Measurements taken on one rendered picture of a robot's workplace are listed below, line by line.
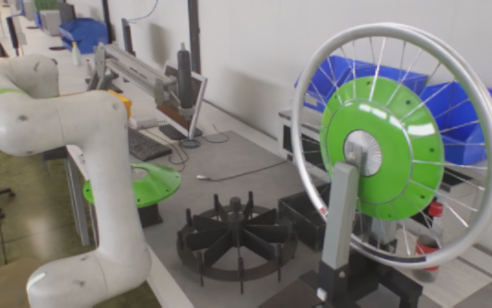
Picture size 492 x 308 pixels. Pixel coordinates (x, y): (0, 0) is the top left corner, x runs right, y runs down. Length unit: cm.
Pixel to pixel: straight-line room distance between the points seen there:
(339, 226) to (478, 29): 76
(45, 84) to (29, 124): 45
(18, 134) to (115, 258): 38
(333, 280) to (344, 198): 20
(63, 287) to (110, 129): 38
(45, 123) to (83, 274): 38
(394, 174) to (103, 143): 65
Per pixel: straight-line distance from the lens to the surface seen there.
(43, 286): 114
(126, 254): 116
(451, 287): 135
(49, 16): 610
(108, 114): 104
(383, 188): 93
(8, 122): 101
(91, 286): 115
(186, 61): 126
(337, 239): 97
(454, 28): 150
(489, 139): 81
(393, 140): 88
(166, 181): 143
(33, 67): 144
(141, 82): 150
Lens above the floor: 171
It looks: 23 degrees down
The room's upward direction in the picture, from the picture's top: straight up
